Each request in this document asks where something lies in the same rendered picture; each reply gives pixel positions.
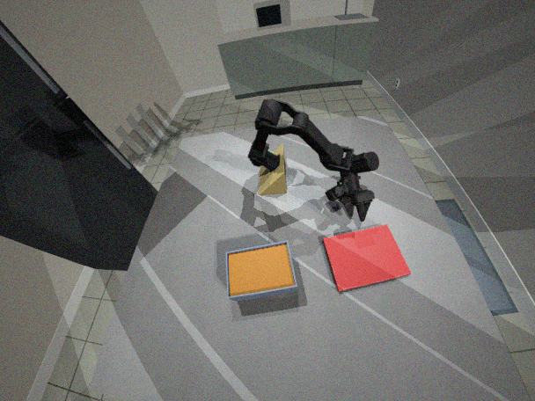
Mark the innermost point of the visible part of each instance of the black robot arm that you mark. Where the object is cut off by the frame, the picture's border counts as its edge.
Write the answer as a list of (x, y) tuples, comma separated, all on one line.
[(330, 154)]

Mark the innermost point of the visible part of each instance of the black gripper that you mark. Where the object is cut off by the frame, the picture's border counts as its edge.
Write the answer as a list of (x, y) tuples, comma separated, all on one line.
[(357, 197)]

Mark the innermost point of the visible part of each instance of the red box lid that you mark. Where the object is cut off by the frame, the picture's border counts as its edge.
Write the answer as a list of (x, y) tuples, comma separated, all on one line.
[(364, 257)]

